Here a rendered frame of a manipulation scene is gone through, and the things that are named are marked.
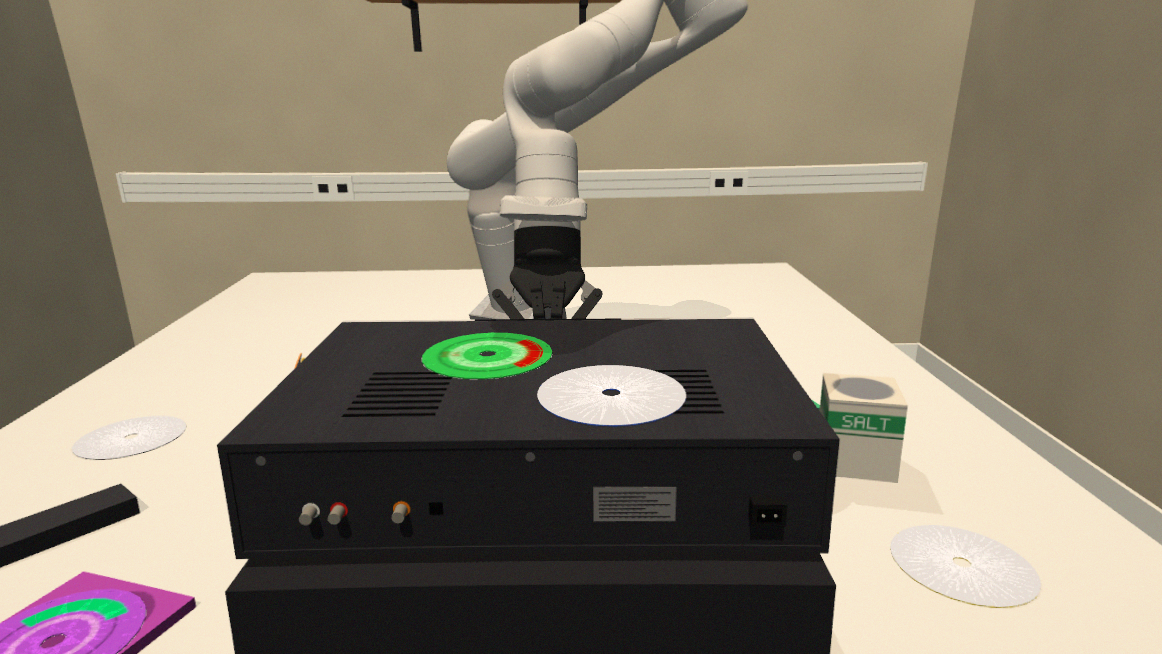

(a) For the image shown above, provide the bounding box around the green cd with red label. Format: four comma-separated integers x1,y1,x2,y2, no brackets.
422,333,552,379

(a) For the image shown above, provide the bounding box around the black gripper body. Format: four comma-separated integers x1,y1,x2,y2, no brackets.
510,227,584,308

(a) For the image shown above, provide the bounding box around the beige salt container with green label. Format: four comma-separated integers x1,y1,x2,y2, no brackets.
819,373,908,483

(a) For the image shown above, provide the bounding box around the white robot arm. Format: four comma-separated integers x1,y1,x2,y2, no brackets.
447,0,748,312

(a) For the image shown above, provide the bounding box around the silver cd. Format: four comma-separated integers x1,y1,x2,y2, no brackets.
72,416,186,460
891,525,1041,608
537,365,686,427

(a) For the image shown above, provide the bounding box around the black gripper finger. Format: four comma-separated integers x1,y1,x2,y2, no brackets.
551,276,603,319
492,276,545,319

